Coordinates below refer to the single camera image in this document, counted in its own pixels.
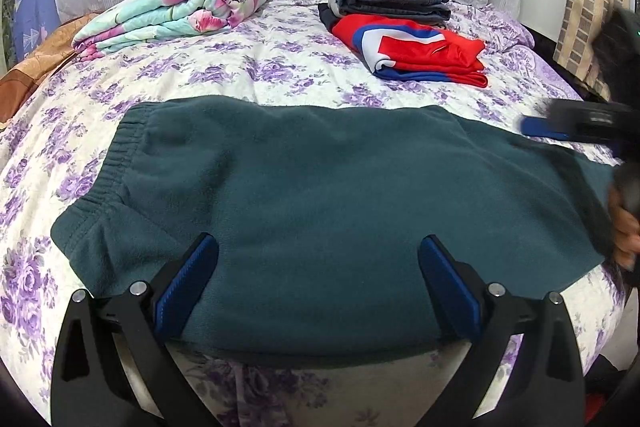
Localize person's right hand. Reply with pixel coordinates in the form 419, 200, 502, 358
608, 186, 640, 271

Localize folded floral blanket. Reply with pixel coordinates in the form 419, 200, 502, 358
72, 0, 267, 61

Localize purple floral bedspread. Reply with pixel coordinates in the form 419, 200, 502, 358
1, 0, 626, 426

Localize folded black garment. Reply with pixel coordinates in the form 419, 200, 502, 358
318, 3, 341, 32

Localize folded red blue garment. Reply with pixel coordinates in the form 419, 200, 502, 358
331, 15, 488, 88

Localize dark green fleece pants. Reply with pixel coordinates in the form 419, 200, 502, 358
51, 96, 612, 360

